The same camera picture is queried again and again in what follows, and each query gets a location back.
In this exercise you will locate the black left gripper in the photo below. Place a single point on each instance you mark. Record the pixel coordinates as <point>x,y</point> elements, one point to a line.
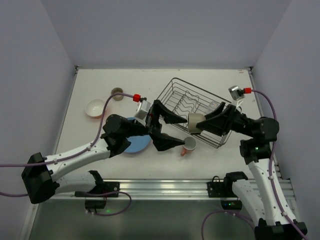
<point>154,122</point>

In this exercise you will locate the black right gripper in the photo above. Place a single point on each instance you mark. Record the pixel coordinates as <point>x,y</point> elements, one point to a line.
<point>231,117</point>

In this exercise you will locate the clear glass cup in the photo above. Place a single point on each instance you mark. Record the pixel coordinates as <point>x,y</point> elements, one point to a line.
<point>212,106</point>

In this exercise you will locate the grey-green cup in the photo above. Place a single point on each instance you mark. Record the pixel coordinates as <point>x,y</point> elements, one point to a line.
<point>193,120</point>

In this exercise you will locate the pink mug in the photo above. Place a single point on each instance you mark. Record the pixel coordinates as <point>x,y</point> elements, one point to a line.
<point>190,144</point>

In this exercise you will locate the blue plate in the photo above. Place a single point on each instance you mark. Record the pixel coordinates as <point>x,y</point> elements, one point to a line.
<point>137,144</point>

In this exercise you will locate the beige speckled cup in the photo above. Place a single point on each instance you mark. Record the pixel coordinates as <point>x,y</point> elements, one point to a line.
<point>117,93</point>

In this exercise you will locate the orange bowl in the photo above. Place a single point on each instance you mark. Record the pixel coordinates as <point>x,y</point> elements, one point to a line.
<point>95,108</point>

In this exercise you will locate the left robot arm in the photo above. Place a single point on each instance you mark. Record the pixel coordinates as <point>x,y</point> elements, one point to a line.
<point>45,177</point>

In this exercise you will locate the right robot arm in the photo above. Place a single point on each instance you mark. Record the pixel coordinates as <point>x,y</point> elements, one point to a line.
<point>269,210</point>

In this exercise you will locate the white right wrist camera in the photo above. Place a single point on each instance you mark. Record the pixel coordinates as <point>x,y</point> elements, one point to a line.
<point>238,95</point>

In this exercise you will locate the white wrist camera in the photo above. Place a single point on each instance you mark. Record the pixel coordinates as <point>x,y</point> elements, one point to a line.
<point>238,95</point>
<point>143,109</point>

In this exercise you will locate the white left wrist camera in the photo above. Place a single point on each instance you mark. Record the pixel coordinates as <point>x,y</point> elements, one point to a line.
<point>143,109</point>

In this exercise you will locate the black wire dish rack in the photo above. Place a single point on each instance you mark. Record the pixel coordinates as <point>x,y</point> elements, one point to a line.
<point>182,98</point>

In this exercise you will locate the aluminium mounting rail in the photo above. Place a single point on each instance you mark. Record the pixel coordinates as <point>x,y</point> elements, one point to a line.
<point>162,188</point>

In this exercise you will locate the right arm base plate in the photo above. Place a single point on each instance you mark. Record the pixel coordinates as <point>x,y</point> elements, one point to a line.
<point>216,188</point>

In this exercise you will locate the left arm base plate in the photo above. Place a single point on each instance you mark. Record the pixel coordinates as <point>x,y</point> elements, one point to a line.
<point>103,189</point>

